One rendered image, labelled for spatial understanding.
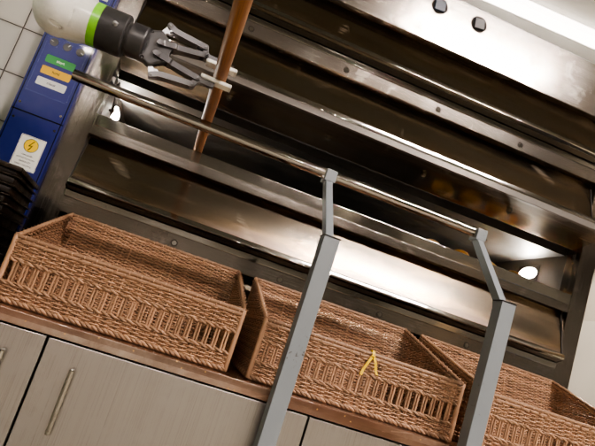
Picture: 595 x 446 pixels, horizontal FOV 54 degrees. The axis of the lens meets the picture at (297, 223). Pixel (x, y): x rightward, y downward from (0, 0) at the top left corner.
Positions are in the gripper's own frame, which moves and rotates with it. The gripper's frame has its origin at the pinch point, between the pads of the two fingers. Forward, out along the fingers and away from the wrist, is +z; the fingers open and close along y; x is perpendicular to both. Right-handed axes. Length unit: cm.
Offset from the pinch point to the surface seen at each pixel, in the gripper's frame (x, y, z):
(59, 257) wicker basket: -17, 48, -19
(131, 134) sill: -66, 3, -21
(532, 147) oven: -66, -47, 116
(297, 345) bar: -6, 50, 37
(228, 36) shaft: 23.1, 1.6, -0.2
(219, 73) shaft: 4.7, 1.5, 0.0
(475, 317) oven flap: -64, 22, 110
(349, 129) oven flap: -51, -20, 43
